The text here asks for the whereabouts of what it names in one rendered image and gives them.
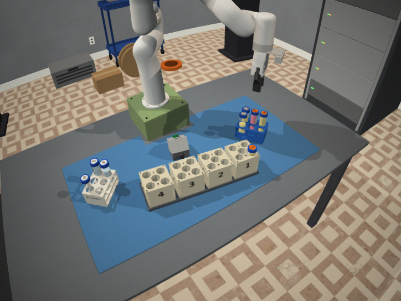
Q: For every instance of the beige tube rack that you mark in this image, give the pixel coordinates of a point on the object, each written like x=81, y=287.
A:
x=99, y=196

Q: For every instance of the tube with blue cap and grey dot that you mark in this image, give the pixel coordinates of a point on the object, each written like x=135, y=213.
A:
x=242, y=120

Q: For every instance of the blue bench mat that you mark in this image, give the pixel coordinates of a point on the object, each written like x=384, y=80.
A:
x=126, y=227

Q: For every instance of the blue tube rack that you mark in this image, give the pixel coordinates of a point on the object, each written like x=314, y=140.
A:
x=257, y=137

